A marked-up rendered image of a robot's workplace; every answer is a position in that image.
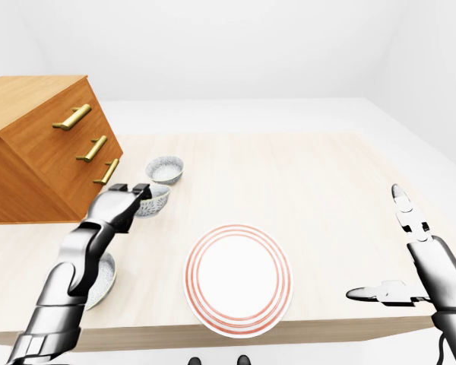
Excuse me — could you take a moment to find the wooden cabinet drawer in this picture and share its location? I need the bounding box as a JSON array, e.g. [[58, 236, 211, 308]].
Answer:
[[0, 78, 103, 174], [55, 132, 124, 221], [24, 109, 115, 200]]

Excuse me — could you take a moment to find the white plate with red rings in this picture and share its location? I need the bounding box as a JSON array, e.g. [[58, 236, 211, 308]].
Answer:
[[183, 223, 293, 338]]

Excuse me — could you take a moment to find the wooden cabinet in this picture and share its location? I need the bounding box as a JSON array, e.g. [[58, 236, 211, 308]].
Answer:
[[0, 75, 124, 225]]

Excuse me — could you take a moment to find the patterned grey bowl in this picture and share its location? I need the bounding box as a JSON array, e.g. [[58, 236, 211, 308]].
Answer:
[[134, 184, 172, 219], [83, 251, 119, 313], [144, 154, 185, 186]]

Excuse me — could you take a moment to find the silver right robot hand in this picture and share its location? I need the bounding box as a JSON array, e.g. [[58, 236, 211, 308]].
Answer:
[[345, 183, 456, 314]]

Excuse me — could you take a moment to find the brass drawer handle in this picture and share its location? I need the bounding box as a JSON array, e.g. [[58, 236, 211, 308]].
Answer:
[[75, 135, 109, 163], [52, 103, 93, 132], [92, 157, 120, 186]]

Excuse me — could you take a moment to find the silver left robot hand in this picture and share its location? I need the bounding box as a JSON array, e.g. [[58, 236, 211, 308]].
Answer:
[[84, 182, 154, 234]]

